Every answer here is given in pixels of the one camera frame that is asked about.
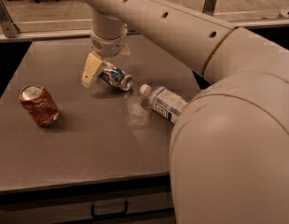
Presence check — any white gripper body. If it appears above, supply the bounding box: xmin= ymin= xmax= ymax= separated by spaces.
xmin=90 ymin=22 xmax=128 ymax=58

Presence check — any blue silver redbull can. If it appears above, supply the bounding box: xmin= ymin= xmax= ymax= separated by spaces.
xmin=99 ymin=63 xmax=133 ymax=91

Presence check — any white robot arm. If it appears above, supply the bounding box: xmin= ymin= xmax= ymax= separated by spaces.
xmin=85 ymin=0 xmax=289 ymax=224

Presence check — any red soda can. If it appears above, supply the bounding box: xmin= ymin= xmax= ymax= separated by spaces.
xmin=19 ymin=84 xmax=60 ymax=127

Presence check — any clear plastic water bottle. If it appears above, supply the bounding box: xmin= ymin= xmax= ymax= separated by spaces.
xmin=140 ymin=84 xmax=187 ymax=123

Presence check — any grey table drawer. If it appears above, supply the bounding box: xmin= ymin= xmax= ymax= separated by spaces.
xmin=0 ymin=186 xmax=176 ymax=224

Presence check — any left metal railing bracket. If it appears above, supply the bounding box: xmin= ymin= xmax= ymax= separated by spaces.
xmin=0 ymin=0 xmax=20 ymax=38

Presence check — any black drawer handle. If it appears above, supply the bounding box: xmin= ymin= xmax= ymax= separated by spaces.
xmin=90 ymin=201 xmax=129 ymax=219

